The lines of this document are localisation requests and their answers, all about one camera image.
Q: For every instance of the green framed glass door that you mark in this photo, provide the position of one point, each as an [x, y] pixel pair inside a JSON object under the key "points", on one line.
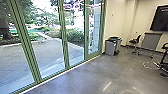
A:
{"points": [[24, 40]]}

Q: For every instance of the white block pillar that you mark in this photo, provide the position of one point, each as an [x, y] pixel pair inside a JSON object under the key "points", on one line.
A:
{"points": [[96, 26]]}

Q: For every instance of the black swivel chair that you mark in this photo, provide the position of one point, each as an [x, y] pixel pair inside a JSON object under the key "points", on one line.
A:
{"points": [[134, 41]]}

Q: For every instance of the large outdoor tree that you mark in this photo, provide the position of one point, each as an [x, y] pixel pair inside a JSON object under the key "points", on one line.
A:
{"points": [[4, 28]]}

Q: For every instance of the white wall control box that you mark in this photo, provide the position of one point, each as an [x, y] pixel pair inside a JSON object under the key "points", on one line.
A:
{"points": [[112, 14]]}

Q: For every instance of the black wall screen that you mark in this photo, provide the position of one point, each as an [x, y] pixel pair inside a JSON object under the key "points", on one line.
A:
{"points": [[160, 18]]}

